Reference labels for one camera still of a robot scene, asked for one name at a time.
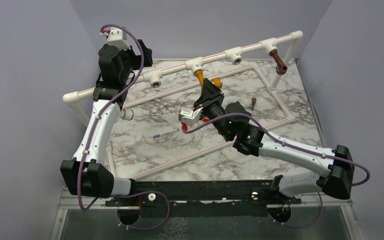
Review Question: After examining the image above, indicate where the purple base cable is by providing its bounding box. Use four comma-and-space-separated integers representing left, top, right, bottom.
116, 191, 172, 232
267, 193, 323, 229

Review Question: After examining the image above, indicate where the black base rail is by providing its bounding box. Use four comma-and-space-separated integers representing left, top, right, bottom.
105, 180, 301, 218

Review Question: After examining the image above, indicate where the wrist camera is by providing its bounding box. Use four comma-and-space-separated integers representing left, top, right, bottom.
178, 107, 203, 131
100, 27, 132, 50

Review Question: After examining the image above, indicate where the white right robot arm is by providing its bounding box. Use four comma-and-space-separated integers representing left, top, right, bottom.
193, 78, 355, 204

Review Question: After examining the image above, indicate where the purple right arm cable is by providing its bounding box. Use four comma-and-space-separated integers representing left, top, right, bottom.
182, 112, 371, 187

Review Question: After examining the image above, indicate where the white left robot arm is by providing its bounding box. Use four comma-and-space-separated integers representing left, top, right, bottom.
60, 39, 153, 206

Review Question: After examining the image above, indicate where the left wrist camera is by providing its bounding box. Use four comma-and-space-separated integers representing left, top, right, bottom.
100, 27, 132, 50

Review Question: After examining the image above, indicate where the orange water faucet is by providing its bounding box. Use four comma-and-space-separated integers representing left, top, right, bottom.
193, 69, 224, 90

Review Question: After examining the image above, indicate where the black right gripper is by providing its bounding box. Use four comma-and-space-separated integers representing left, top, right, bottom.
193, 78, 232, 140

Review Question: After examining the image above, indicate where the purple capped white stick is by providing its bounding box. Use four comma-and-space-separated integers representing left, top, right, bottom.
153, 129, 179, 139

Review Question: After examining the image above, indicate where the brown water faucet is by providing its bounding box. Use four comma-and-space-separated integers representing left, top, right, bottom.
269, 49, 288, 76

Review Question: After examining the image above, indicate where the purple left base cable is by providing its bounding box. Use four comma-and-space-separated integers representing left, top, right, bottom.
116, 191, 172, 232

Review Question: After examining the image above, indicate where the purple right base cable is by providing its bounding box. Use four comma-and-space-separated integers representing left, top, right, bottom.
267, 193, 323, 229

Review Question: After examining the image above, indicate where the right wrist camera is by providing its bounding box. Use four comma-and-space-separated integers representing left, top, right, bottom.
178, 107, 203, 131

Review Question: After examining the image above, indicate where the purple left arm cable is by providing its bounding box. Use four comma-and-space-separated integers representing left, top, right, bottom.
76, 24, 146, 212

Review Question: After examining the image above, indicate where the white PVC pipe frame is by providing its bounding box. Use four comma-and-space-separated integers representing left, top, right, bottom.
62, 30, 304, 181

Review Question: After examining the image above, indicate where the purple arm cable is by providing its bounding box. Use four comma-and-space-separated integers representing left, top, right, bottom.
182, 112, 371, 187
76, 24, 146, 212

